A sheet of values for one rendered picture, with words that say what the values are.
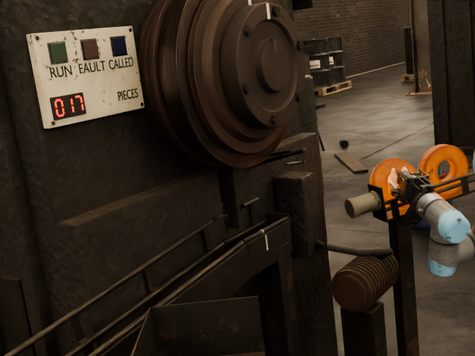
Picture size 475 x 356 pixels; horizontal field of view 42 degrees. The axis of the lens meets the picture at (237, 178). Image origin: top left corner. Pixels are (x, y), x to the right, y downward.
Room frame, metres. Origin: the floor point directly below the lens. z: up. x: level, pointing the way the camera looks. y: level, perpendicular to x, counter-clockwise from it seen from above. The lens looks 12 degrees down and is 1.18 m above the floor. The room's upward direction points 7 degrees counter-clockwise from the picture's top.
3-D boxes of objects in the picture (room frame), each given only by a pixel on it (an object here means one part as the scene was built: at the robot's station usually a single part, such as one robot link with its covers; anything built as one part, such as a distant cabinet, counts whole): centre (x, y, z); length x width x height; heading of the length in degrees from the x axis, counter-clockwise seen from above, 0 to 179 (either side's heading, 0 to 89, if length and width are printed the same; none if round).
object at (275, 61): (1.45, -0.10, 1.11); 0.28 x 0.06 x 0.28; 142
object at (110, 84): (1.31, 0.27, 1.15); 0.26 x 0.02 x 0.18; 142
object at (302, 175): (1.71, -0.16, 0.68); 0.11 x 0.08 x 0.24; 52
